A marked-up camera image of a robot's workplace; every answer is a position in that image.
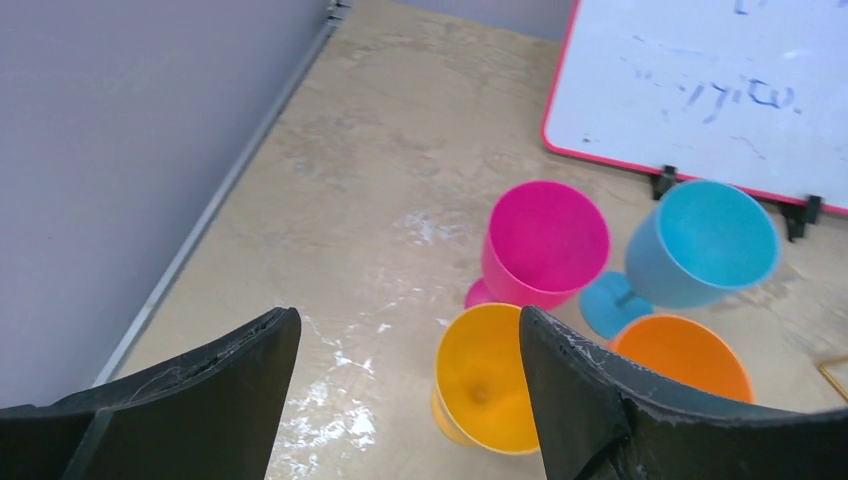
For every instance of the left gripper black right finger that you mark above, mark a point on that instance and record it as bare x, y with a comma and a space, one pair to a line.
601, 416

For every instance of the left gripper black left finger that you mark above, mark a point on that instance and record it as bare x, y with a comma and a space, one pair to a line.
210, 413

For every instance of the orange wine glass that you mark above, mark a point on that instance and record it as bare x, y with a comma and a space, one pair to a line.
687, 352

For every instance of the yellow wine glass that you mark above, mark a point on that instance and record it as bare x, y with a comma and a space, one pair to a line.
480, 396

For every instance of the pink wine glass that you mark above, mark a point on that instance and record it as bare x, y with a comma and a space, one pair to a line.
545, 241

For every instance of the light blue wine glass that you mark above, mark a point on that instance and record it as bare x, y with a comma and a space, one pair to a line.
703, 241

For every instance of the red framed whiteboard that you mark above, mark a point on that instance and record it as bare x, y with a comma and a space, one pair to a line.
750, 93

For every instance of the gold wire wine glass rack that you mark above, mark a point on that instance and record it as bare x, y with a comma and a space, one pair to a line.
828, 369

